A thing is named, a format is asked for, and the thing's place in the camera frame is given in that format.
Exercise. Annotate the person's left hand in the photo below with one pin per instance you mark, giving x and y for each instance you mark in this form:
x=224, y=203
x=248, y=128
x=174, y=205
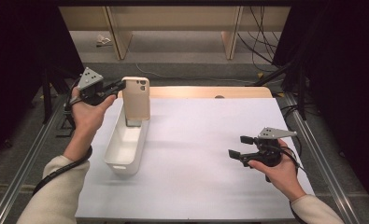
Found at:
x=87, y=115

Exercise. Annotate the white table cover sheet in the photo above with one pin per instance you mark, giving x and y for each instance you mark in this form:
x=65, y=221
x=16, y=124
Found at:
x=204, y=186

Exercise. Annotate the black metal stand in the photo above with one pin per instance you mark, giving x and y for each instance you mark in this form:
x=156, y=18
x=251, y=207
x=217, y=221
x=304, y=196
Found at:
x=46, y=99
x=302, y=93

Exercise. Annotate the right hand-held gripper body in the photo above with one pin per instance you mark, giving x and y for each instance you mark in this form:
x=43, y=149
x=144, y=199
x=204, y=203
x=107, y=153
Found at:
x=266, y=152

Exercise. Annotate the person's right hand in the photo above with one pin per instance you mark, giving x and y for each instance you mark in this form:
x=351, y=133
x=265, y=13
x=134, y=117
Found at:
x=285, y=177

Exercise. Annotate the dark curtain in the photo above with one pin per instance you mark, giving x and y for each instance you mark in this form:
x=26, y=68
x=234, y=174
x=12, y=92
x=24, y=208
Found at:
x=17, y=62
x=344, y=77

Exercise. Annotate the yellow tape piece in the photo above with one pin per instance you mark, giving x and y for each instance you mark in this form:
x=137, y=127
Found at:
x=260, y=75
x=280, y=94

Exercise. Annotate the white plastic storage bin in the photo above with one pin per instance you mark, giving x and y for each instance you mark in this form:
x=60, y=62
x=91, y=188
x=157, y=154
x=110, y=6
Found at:
x=126, y=146

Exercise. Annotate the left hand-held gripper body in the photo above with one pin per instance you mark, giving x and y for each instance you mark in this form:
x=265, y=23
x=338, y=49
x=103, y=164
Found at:
x=90, y=81

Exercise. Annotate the crumpled white paper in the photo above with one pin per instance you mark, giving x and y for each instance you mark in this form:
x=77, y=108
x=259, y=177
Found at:
x=102, y=39

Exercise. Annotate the light wooden shelf unit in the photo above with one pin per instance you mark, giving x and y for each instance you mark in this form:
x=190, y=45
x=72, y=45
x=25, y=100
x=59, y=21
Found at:
x=173, y=18

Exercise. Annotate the dark table grommet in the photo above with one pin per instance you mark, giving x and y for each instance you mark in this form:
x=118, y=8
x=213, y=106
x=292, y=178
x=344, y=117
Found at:
x=219, y=96

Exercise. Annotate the beige phone case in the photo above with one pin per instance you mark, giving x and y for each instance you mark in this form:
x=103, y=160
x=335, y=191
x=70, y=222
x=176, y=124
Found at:
x=137, y=105

